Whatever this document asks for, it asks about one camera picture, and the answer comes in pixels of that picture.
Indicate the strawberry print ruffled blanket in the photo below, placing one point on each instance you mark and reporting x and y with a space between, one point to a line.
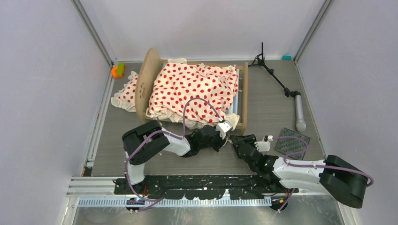
194 94

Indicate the wooden pet bed frame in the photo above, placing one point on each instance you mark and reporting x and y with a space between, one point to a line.
151 67

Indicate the teal small block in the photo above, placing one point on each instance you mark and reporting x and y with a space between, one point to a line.
286 57

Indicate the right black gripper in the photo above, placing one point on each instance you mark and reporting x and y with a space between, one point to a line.
237 140

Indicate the strawberry print small pillow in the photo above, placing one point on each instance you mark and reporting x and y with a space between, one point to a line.
125 98

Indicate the orange green toy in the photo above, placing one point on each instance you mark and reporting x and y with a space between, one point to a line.
118 70

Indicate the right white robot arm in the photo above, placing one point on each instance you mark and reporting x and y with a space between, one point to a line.
333 175

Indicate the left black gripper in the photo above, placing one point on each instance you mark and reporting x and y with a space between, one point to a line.
221 140

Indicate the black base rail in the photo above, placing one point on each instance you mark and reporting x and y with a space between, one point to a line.
180 191

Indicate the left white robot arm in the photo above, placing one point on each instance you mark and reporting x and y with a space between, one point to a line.
144 142

